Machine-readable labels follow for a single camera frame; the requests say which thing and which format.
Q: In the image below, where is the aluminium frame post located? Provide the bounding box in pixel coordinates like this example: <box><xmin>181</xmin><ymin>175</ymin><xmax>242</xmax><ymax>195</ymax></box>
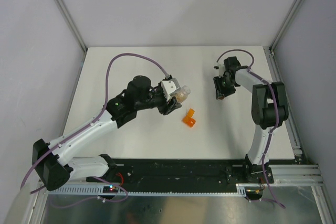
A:
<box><xmin>54</xmin><ymin>0</ymin><xmax>88</xmax><ymax>54</ymax></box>
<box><xmin>269</xmin><ymin>0</ymin><xmax>305</xmax><ymax>51</ymax></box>

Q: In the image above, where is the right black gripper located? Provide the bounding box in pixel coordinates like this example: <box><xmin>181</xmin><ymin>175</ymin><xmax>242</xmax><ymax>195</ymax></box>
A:
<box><xmin>213</xmin><ymin>74</ymin><xmax>236</xmax><ymax>99</ymax></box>

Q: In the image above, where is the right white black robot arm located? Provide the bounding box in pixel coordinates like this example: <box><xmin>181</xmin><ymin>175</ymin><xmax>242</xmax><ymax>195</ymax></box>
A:
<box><xmin>213</xmin><ymin>57</ymin><xmax>289</xmax><ymax>183</ymax></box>

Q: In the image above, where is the right aluminium frame post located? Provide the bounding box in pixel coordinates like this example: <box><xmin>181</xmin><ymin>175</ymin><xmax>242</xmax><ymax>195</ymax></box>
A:
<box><xmin>269</xmin><ymin>0</ymin><xmax>305</xmax><ymax>51</ymax></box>

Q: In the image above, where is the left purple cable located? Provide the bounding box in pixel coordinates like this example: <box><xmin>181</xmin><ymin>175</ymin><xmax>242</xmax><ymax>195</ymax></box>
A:
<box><xmin>20</xmin><ymin>53</ymin><xmax>171</xmax><ymax>196</ymax></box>

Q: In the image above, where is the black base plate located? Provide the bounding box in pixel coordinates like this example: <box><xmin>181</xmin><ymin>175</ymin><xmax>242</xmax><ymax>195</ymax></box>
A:
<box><xmin>101</xmin><ymin>158</ymin><xmax>274</xmax><ymax>192</ymax></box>

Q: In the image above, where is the clear pill bottle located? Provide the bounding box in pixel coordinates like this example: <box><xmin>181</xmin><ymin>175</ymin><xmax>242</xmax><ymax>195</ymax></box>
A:
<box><xmin>174</xmin><ymin>86</ymin><xmax>191</xmax><ymax>104</ymax></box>

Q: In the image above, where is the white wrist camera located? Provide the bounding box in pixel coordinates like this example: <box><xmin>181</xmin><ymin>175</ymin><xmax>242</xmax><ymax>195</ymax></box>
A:
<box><xmin>160</xmin><ymin>76</ymin><xmax>181</xmax><ymax>101</ymax></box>
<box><xmin>214</xmin><ymin>63</ymin><xmax>225</xmax><ymax>75</ymax></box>

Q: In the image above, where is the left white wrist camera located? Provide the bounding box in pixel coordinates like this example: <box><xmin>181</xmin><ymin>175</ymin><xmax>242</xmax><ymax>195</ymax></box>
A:
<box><xmin>160</xmin><ymin>76</ymin><xmax>181</xmax><ymax>101</ymax></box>

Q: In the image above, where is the grey slotted cable duct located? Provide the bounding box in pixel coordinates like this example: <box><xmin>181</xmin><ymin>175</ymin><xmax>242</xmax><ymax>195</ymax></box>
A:
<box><xmin>49</xmin><ymin>183</ymin><xmax>262</xmax><ymax>197</ymax></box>

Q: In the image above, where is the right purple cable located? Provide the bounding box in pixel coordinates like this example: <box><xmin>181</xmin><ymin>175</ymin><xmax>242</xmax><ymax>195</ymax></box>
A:
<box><xmin>217</xmin><ymin>48</ymin><xmax>286</xmax><ymax>209</ymax></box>

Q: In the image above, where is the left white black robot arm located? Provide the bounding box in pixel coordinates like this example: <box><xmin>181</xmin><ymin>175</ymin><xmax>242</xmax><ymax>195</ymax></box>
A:
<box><xmin>32</xmin><ymin>76</ymin><xmax>182</xmax><ymax>191</ymax></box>

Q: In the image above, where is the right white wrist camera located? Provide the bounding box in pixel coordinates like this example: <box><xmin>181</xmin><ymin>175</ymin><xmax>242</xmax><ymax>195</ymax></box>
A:
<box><xmin>214</xmin><ymin>63</ymin><xmax>225</xmax><ymax>75</ymax></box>

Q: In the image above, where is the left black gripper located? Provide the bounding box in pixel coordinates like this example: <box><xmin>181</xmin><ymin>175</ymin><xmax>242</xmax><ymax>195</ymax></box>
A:
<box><xmin>135</xmin><ymin>80</ymin><xmax>181</xmax><ymax>115</ymax></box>

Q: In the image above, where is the aluminium side rail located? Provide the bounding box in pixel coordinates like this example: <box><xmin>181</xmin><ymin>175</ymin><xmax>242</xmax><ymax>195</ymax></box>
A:
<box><xmin>263</xmin><ymin>46</ymin><xmax>323</xmax><ymax>183</ymax></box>

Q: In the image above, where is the left aluminium frame post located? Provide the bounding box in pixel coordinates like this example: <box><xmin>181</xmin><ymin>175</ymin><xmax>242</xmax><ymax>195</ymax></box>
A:
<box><xmin>54</xmin><ymin>0</ymin><xmax>88</xmax><ymax>54</ymax></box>

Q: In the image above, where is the purple cable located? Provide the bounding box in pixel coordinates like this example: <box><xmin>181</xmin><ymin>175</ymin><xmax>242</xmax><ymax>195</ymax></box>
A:
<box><xmin>20</xmin><ymin>53</ymin><xmax>171</xmax><ymax>196</ymax></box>
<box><xmin>217</xmin><ymin>48</ymin><xmax>286</xmax><ymax>209</ymax></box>

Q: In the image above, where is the orange pill organizer box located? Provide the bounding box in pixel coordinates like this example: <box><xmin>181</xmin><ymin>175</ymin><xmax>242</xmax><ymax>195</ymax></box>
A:
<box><xmin>182</xmin><ymin>109</ymin><xmax>196</xmax><ymax>127</ymax></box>

